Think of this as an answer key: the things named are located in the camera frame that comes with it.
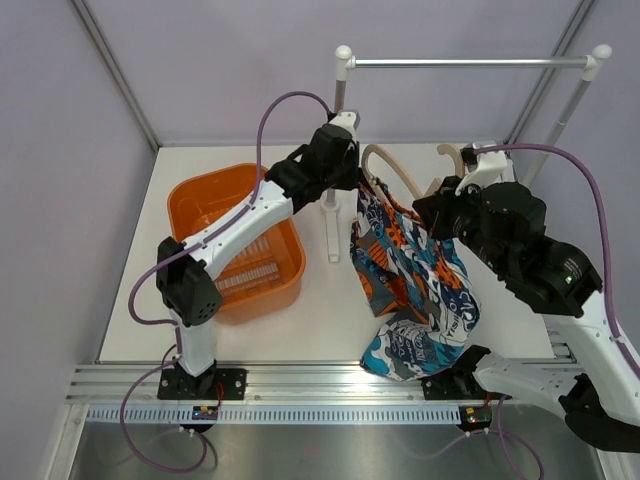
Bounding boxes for white slotted cable duct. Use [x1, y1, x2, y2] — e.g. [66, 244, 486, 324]
[87, 404, 461, 425]

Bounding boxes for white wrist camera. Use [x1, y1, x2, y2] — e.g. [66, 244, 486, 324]
[455, 141, 509, 196]
[329, 110, 361, 139]

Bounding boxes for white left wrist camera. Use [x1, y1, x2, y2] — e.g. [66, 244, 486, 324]
[329, 110, 361, 139]

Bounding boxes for silver white clothes rack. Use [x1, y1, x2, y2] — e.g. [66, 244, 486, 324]
[321, 44, 613, 264]

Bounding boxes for orange plastic basket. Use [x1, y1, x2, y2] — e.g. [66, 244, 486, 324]
[167, 163, 306, 325]

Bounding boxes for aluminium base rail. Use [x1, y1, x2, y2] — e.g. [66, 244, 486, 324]
[66, 362, 486, 405]

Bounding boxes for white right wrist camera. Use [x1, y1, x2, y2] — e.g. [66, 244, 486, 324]
[455, 141, 509, 196]

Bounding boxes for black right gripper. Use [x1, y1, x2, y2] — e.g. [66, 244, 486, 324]
[415, 174, 511, 276]

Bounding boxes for wooden clothes hanger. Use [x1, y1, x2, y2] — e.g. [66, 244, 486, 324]
[361, 143, 466, 200]

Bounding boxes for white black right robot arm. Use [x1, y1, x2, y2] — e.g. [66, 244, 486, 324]
[413, 177, 639, 453]

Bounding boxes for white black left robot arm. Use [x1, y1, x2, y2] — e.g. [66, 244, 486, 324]
[156, 119, 359, 399]

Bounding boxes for colourful patterned shorts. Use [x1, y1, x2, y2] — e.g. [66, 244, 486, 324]
[350, 181, 481, 381]

